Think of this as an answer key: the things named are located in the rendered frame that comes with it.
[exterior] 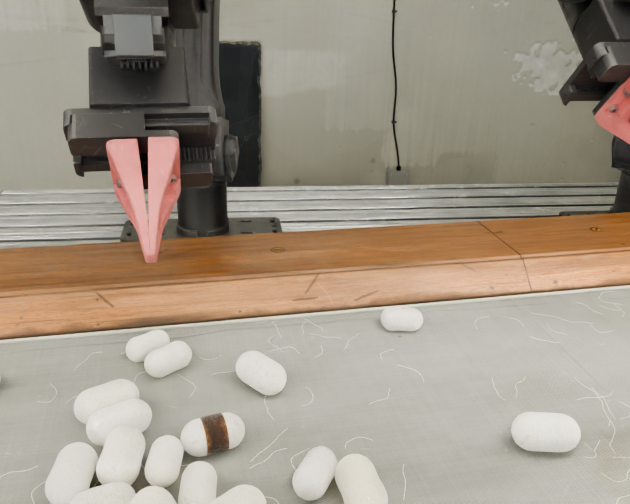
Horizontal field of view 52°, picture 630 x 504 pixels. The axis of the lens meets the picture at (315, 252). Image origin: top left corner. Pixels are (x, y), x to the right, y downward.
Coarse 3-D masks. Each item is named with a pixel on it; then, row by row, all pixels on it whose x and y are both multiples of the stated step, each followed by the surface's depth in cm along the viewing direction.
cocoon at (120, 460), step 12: (120, 432) 34; (132, 432) 34; (108, 444) 34; (120, 444) 33; (132, 444) 34; (144, 444) 35; (108, 456) 33; (120, 456) 33; (132, 456) 33; (96, 468) 33; (108, 468) 32; (120, 468) 32; (132, 468) 33; (108, 480) 32; (120, 480) 32; (132, 480) 33
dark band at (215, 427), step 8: (208, 416) 36; (216, 416) 36; (208, 424) 35; (216, 424) 35; (224, 424) 35; (208, 432) 35; (216, 432) 35; (224, 432) 35; (208, 440) 35; (216, 440) 35; (224, 440) 35; (208, 448) 35; (216, 448) 35; (224, 448) 35
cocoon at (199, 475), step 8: (192, 464) 33; (200, 464) 33; (208, 464) 33; (184, 472) 33; (192, 472) 32; (200, 472) 32; (208, 472) 32; (184, 480) 32; (192, 480) 32; (200, 480) 32; (208, 480) 32; (216, 480) 33; (184, 488) 31; (192, 488) 31; (200, 488) 31; (208, 488) 32; (184, 496) 31; (192, 496) 31; (200, 496) 31; (208, 496) 31
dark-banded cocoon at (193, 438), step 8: (224, 416) 36; (232, 416) 36; (192, 424) 35; (200, 424) 35; (232, 424) 36; (240, 424) 36; (184, 432) 35; (192, 432) 35; (200, 432) 35; (232, 432) 35; (240, 432) 36; (184, 440) 35; (192, 440) 35; (200, 440) 35; (232, 440) 35; (240, 440) 36; (184, 448) 35; (192, 448) 35; (200, 448) 35; (200, 456) 35
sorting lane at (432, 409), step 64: (256, 320) 50; (320, 320) 50; (448, 320) 51; (512, 320) 51; (576, 320) 51; (0, 384) 41; (64, 384) 42; (192, 384) 42; (320, 384) 42; (384, 384) 43; (448, 384) 43; (512, 384) 43; (576, 384) 43; (0, 448) 36; (256, 448) 37; (384, 448) 37; (448, 448) 37; (512, 448) 37; (576, 448) 37
